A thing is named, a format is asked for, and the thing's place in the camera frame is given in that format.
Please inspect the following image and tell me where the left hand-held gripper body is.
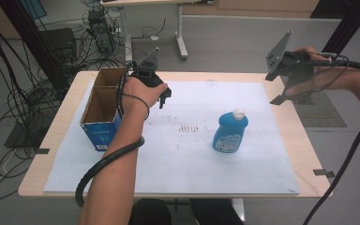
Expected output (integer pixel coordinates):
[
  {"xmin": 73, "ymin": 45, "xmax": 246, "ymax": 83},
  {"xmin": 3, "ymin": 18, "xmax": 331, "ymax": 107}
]
[{"xmin": 129, "ymin": 46, "xmax": 170, "ymax": 88}]

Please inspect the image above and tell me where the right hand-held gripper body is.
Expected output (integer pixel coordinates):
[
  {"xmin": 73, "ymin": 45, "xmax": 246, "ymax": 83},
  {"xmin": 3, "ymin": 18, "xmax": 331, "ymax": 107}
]
[{"xmin": 264, "ymin": 29, "xmax": 315, "ymax": 98}]

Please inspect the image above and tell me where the blue bottle with white cap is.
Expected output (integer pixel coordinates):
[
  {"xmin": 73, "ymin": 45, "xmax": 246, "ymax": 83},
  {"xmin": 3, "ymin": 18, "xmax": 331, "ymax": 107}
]
[{"xmin": 212, "ymin": 108, "xmax": 249, "ymax": 154}]

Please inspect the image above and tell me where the blue cardboard box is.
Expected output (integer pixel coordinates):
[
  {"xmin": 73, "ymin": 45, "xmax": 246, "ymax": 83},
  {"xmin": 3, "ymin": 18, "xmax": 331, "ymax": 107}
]
[{"xmin": 80, "ymin": 67, "xmax": 128, "ymax": 153}]

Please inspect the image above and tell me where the person's left hand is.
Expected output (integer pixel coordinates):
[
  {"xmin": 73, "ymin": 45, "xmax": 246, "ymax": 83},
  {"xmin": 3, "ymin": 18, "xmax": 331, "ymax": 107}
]
[{"xmin": 121, "ymin": 76, "xmax": 169, "ymax": 122}]

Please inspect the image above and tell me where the person's right hand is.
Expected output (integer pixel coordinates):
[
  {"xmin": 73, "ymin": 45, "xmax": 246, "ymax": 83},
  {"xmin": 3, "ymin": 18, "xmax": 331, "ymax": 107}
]
[{"xmin": 284, "ymin": 45, "xmax": 359, "ymax": 97}]

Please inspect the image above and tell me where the white table mat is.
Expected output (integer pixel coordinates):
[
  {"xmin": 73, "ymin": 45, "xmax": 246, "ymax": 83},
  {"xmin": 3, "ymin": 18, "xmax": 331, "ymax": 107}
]
[{"xmin": 43, "ymin": 80, "xmax": 301, "ymax": 196}]

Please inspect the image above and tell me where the black box on floor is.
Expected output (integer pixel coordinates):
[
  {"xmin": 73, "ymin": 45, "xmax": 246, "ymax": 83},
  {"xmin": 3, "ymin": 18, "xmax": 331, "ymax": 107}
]
[{"xmin": 38, "ymin": 27, "xmax": 78, "ymax": 65}]

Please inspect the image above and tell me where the person's left leg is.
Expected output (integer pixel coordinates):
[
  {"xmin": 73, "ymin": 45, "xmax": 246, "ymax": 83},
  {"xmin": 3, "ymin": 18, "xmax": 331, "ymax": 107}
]
[{"xmin": 127, "ymin": 198, "xmax": 173, "ymax": 225}]

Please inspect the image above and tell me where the person's leg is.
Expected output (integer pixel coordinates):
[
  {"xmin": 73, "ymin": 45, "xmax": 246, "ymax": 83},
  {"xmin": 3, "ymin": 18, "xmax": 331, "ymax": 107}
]
[
  {"xmin": 127, "ymin": 198, "xmax": 173, "ymax": 225},
  {"xmin": 188, "ymin": 198, "xmax": 246, "ymax": 225}
]

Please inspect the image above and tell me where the white table leg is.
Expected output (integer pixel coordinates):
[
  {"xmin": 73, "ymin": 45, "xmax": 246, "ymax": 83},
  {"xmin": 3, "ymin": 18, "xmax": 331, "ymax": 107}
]
[{"xmin": 231, "ymin": 198, "xmax": 247, "ymax": 223}]

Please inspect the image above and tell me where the person's right leg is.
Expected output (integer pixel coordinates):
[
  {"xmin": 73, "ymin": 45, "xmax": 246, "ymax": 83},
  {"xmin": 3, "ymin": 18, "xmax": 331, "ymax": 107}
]
[{"xmin": 188, "ymin": 198, "xmax": 246, "ymax": 225}]

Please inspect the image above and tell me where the black floor plate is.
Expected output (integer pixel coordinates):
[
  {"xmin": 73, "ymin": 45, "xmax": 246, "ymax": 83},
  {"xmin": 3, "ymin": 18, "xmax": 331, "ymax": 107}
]
[{"xmin": 4, "ymin": 120, "xmax": 62, "ymax": 150}]

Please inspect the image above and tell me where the brown base plate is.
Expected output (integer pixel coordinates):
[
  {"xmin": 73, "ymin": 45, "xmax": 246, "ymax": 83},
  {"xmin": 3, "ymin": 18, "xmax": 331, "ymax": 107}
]
[{"xmin": 292, "ymin": 90, "xmax": 348, "ymax": 128}]

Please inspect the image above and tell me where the white desk frame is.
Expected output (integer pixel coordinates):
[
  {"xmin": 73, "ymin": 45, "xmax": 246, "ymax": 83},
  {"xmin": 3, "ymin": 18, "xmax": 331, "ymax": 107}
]
[{"xmin": 99, "ymin": 0, "xmax": 215, "ymax": 63}]

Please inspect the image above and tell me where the black metal frame post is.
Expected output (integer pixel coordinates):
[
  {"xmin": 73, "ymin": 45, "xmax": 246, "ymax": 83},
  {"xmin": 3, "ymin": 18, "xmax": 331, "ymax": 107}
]
[{"xmin": 321, "ymin": 0, "xmax": 360, "ymax": 54}]

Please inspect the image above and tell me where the black corrugated right gripper cable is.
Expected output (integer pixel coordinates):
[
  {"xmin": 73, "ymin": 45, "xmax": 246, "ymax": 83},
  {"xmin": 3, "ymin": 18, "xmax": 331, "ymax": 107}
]
[{"xmin": 303, "ymin": 52, "xmax": 360, "ymax": 225}]

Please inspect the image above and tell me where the bundle of black floor cables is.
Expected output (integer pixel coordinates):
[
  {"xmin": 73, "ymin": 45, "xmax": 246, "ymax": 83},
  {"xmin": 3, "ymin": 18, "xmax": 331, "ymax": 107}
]
[{"xmin": 0, "ymin": 0, "xmax": 129, "ymax": 203}]

